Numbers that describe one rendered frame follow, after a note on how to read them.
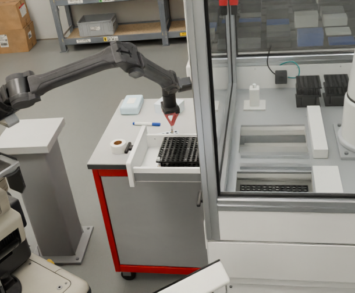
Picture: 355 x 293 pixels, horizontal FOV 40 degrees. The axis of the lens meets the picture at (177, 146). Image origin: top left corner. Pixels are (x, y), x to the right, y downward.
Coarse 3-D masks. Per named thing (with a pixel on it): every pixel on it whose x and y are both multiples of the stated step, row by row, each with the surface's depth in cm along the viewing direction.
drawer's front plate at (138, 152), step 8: (144, 128) 199; (144, 136) 199; (136, 144) 189; (144, 144) 199; (136, 152) 186; (144, 152) 199; (128, 160) 180; (136, 160) 186; (128, 168) 179; (128, 176) 181
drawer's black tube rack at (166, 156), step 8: (168, 144) 197; (176, 144) 192; (184, 144) 191; (192, 144) 190; (168, 152) 187; (176, 152) 186; (184, 152) 191; (192, 152) 185; (168, 160) 183; (176, 160) 182; (184, 160) 181; (192, 160) 181
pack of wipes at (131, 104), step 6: (126, 96) 256; (132, 96) 256; (138, 96) 255; (126, 102) 250; (132, 102) 249; (138, 102) 249; (120, 108) 246; (126, 108) 245; (132, 108) 245; (138, 108) 245; (126, 114) 247; (132, 114) 247
